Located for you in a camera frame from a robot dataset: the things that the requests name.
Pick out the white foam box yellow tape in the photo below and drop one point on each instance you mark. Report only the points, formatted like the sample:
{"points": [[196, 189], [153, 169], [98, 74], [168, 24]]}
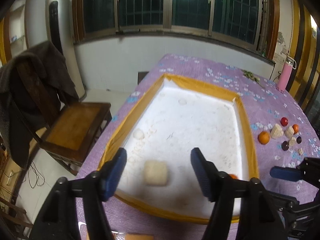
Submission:
{"points": [[187, 120]]}

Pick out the large orange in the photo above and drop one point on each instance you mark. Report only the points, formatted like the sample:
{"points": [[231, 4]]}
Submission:
{"points": [[264, 137]]}

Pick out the purple floral tablecloth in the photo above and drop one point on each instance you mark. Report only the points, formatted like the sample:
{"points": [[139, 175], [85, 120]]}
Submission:
{"points": [[200, 67]]}

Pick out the pink water bottle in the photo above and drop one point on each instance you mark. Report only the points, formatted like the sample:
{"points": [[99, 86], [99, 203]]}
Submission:
{"points": [[285, 76]]}

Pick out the light wooden chair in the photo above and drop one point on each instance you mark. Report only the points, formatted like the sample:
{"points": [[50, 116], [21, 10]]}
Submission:
{"points": [[10, 211]]}

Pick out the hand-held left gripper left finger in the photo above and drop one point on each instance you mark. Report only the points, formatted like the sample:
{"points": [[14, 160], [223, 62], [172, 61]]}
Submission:
{"points": [[115, 177]]}

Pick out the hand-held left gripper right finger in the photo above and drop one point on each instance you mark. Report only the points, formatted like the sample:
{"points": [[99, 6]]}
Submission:
{"points": [[203, 177]]}

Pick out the small orange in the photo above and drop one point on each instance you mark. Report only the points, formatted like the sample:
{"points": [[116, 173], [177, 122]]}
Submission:
{"points": [[233, 176], [295, 128]]}

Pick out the dark grey coat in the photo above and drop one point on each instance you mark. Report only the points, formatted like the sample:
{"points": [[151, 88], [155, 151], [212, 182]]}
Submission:
{"points": [[32, 60]]}

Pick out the small beige fruit piece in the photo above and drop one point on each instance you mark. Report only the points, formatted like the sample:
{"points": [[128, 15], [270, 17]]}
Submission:
{"points": [[301, 151]]}

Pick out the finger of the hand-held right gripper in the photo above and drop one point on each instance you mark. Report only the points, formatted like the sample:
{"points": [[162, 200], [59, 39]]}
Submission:
{"points": [[285, 201], [285, 173]]}

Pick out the tan wooden block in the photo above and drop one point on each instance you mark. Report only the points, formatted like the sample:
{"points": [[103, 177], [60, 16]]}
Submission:
{"points": [[140, 237]]}

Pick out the green leafy sprig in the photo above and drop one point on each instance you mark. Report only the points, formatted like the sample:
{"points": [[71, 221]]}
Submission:
{"points": [[250, 76]]}

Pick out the white standing air conditioner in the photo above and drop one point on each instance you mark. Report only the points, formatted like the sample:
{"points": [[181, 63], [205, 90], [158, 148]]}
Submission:
{"points": [[55, 17]]}

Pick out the brown wooden chair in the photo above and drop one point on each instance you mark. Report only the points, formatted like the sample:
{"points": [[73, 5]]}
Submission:
{"points": [[75, 122]]}

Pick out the red tomato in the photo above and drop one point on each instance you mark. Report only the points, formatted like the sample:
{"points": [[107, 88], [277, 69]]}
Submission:
{"points": [[284, 121]]}

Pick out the yellow wooden door frame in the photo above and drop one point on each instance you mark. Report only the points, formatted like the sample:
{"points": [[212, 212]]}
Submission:
{"points": [[296, 42]]}

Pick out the beige cake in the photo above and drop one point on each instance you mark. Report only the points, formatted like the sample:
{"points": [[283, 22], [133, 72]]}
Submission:
{"points": [[155, 173]]}

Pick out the glass door cabinet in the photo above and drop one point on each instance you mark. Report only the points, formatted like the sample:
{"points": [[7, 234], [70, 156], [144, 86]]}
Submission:
{"points": [[315, 80]]}

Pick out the dark wooden furniture piece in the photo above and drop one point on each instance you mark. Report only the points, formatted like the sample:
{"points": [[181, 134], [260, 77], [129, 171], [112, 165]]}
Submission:
{"points": [[142, 78]]}

